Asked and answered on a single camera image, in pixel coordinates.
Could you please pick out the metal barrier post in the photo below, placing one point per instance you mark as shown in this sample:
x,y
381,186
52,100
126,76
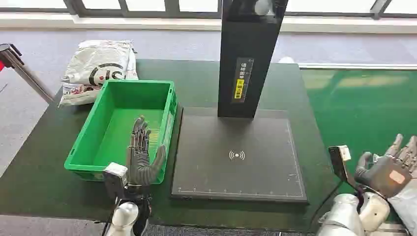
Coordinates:
x,y
26,73

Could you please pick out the white printed courier parcel bag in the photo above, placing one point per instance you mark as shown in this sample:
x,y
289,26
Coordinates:
x,y
407,205

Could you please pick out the black yellow column label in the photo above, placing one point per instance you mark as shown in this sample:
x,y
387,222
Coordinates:
x,y
241,81

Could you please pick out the dark window frame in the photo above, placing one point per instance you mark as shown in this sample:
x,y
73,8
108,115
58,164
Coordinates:
x,y
146,9

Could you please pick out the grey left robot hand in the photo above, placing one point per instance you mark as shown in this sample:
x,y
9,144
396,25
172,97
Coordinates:
x,y
140,163

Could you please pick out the green mat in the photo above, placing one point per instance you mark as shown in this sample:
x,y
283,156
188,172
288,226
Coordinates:
x,y
361,107

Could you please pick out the white red-print parcel bag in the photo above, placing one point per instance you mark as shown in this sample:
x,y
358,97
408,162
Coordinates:
x,y
76,94

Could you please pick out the large white logo parcel bag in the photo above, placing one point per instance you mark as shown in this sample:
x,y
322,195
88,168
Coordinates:
x,y
97,62

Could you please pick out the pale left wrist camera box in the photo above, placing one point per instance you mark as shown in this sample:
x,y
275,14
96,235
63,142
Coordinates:
x,y
114,179

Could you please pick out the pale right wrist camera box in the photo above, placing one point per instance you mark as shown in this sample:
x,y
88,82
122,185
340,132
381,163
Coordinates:
x,y
338,163

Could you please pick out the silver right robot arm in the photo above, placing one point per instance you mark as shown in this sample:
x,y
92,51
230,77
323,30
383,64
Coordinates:
x,y
345,215

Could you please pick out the green plastic crate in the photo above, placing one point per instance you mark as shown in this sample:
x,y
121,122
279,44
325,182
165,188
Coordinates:
x,y
110,133

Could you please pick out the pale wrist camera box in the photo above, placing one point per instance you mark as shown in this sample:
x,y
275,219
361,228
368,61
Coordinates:
x,y
114,179
338,163

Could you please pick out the small white round object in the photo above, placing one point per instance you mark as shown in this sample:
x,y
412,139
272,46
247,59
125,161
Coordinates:
x,y
286,60

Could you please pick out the black scanner column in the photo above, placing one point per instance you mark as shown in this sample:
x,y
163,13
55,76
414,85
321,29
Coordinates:
x,y
247,65

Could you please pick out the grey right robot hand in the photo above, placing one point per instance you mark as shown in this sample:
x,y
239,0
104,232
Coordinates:
x,y
384,176

